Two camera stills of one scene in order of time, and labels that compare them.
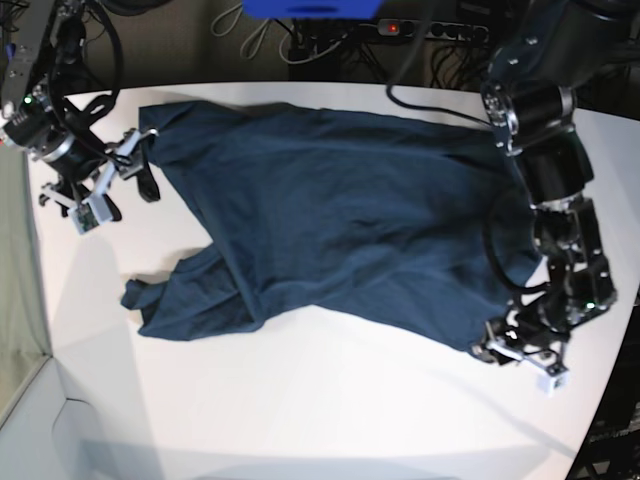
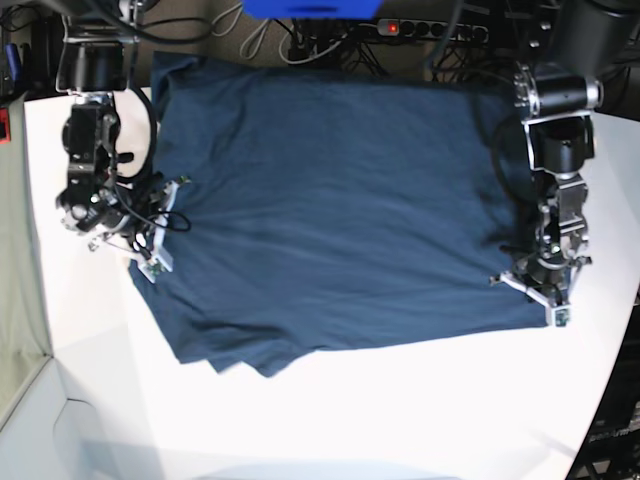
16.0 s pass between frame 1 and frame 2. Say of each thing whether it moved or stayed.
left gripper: moved
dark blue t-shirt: moved
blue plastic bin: stayed
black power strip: stayed
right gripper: moved
